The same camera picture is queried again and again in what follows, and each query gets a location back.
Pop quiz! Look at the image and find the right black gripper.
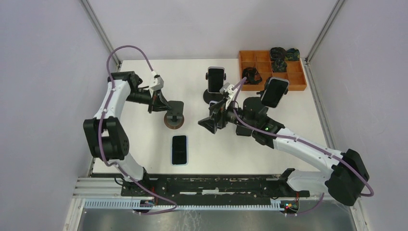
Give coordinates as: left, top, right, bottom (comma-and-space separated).
198, 97, 256, 133

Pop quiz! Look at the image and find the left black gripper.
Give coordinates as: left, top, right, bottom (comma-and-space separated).
126, 89, 174, 114

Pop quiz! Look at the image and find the brown base phone stand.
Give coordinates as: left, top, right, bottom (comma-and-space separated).
164, 101, 185, 129

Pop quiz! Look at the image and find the blue case phone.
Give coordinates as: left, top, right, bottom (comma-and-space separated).
171, 135, 188, 166

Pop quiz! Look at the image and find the lilac case phone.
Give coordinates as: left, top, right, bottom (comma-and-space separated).
209, 101, 224, 111

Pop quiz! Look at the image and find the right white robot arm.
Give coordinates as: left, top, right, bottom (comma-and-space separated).
198, 97, 373, 206

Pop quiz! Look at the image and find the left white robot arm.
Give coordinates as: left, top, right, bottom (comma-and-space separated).
83, 71, 172, 196

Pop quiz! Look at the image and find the rear middle phone stand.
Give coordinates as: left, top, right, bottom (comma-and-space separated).
203, 90, 223, 104

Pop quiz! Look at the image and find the rear middle phone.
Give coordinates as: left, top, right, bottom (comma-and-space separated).
205, 66, 226, 93

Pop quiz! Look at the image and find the right tilted phone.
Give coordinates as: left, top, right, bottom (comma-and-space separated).
260, 77, 289, 108

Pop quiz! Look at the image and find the black rolled item in tray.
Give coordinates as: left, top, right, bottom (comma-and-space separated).
242, 67, 263, 85

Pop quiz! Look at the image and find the orange compartment tray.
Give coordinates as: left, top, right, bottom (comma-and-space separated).
238, 50, 307, 91

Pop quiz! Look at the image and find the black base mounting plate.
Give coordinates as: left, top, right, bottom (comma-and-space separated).
121, 173, 310, 206

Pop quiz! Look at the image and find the green rolled item middle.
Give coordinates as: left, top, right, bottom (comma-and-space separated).
271, 59, 287, 73

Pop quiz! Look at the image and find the dark rolled item top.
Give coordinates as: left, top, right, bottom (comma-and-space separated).
269, 47, 286, 61

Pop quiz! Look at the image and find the green rolled item corner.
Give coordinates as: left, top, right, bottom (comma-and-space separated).
285, 48, 300, 62

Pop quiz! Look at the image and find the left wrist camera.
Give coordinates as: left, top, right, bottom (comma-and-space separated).
149, 75, 164, 96

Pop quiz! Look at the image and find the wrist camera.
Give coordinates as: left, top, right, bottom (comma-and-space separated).
219, 83, 238, 107
149, 75, 164, 96

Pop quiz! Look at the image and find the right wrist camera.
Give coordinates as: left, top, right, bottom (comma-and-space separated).
219, 83, 238, 107

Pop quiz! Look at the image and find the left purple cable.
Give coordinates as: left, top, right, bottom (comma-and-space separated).
97, 45, 178, 215

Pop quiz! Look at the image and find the white cable duct rail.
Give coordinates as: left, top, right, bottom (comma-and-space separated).
84, 199, 298, 212

